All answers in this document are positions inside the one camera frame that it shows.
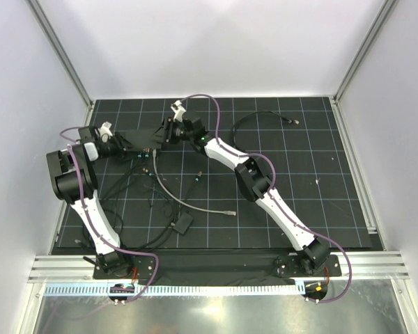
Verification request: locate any black cable bundle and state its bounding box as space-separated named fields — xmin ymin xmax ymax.
xmin=75 ymin=149 xmax=182 ymax=251

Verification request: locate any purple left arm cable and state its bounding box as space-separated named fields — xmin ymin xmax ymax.
xmin=59 ymin=127 xmax=160 ymax=302

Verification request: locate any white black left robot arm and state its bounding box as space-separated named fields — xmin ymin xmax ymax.
xmin=46 ymin=122 xmax=134 ymax=278

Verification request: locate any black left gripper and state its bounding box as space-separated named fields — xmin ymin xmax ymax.
xmin=102 ymin=132 xmax=141 ymax=164

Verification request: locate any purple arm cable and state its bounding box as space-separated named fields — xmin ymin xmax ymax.
xmin=180 ymin=93 xmax=353 ymax=305
xmin=59 ymin=127 xmax=160 ymax=302

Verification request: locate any small black adapter box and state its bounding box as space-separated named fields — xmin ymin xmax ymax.
xmin=172 ymin=212 xmax=194 ymax=235

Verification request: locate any grey ethernet cable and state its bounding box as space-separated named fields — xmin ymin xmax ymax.
xmin=152 ymin=149 xmax=238 ymax=217

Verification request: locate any black grid mat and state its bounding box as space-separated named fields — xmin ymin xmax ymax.
xmin=50 ymin=97 xmax=384 ymax=250

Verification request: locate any white slotted cable duct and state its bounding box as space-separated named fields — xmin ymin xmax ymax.
xmin=44 ymin=282 xmax=305 ymax=297

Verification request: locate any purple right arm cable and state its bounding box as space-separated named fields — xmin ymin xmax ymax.
xmin=180 ymin=93 xmax=353 ymax=305

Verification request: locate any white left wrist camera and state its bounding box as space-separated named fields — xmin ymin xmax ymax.
xmin=98 ymin=121 xmax=113 ymax=143

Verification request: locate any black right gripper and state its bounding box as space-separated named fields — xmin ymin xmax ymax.
xmin=148 ymin=118 xmax=192 ymax=145

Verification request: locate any black ethernet cable pulled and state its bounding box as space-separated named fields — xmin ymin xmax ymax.
xmin=229 ymin=111 xmax=300 ymax=152

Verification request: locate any right aluminium corner post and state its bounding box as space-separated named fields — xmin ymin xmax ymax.
xmin=333 ymin=0 xmax=398 ymax=103

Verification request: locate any left aluminium corner post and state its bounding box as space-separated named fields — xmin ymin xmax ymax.
xmin=26 ymin=0 xmax=93 ymax=109

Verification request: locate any black network switch box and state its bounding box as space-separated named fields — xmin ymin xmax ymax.
xmin=123 ymin=129 xmax=161 ymax=151

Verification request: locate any aluminium corner post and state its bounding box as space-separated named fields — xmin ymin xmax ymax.
xmin=333 ymin=0 xmax=398 ymax=103
xmin=26 ymin=0 xmax=93 ymax=109

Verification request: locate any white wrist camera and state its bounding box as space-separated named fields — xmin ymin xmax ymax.
xmin=98 ymin=121 xmax=113 ymax=143
xmin=171 ymin=100 xmax=187 ymax=122

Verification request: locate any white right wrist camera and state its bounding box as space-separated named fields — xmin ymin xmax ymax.
xmin=171 ymin=100 xmax=187 ymax=122

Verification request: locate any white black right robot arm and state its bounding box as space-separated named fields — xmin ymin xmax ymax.
xmin=152 ymin=118 xmax=330 ymax=276

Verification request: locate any aluminium front frame rail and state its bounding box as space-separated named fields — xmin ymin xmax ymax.
xmin=28 ymin=250 xmax=409 ymax=286

